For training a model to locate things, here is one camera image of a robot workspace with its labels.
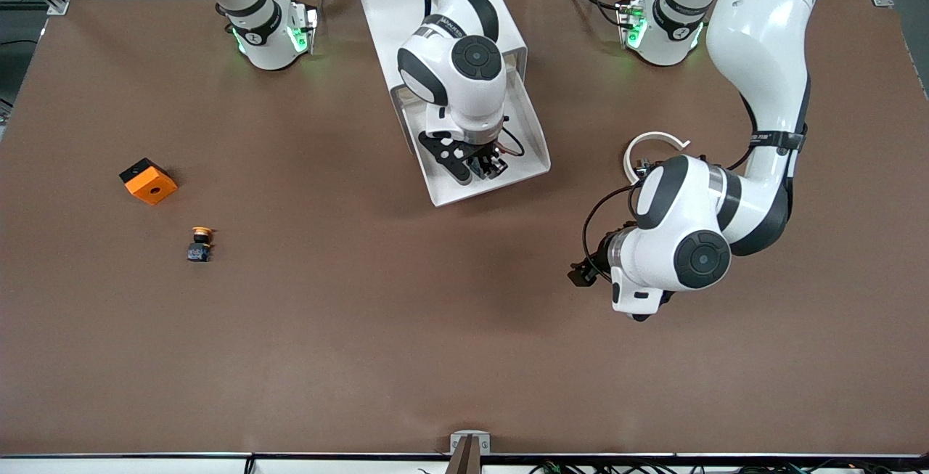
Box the orange push button with block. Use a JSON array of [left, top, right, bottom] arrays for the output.
[[187, 226, 217, 263]]

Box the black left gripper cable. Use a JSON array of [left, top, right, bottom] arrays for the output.
[[583, 182, 647, 279]]

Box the white curved plastic ring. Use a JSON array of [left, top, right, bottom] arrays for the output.
[[624, 131, 690, 184]]

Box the black cable bundle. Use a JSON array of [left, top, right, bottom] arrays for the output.
[[530, 459, 929, 474]]

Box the metal bracket with brown post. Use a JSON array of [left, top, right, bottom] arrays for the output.
[[450, 430, 491, 474]]

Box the orange and black switch box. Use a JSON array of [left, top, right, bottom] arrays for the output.
[[119, 158, 179, 206]]

